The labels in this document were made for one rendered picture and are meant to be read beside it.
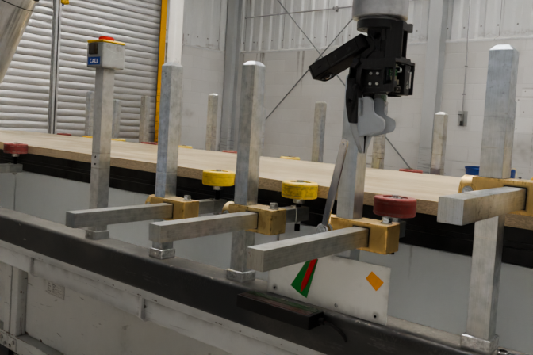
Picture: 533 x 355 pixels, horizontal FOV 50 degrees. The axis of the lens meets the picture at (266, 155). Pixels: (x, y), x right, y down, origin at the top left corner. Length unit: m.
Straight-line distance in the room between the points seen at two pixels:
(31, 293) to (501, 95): 1.92
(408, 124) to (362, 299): 8.20
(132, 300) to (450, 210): 1.02
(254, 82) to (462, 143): 7.71
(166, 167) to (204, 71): 9.96
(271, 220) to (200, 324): 0.35
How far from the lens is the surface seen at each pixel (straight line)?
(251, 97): 1.18
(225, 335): 1.32
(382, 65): 0.92
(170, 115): 1.36
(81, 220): 1.19
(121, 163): 1.81
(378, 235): 1.02
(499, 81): 0.95
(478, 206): 0.73
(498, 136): 0.94
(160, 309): 1.46
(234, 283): 1.22
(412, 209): 1.12
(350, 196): 1.05
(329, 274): 1.08
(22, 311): 2.47
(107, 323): 2.04
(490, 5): 8.91
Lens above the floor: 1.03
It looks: 3 degrees down
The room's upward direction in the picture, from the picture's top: 4 degrees clockwise
